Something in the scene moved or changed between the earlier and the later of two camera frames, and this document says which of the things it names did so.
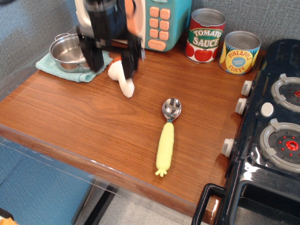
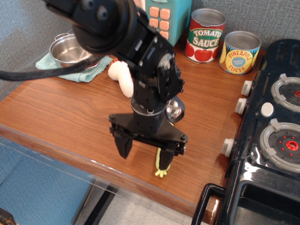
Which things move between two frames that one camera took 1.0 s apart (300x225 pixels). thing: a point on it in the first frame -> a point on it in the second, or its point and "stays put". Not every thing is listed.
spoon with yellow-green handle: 171,109 stays put
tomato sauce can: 206,28 stays put
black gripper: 108,25 -> 154,130
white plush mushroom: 116,72 stays put
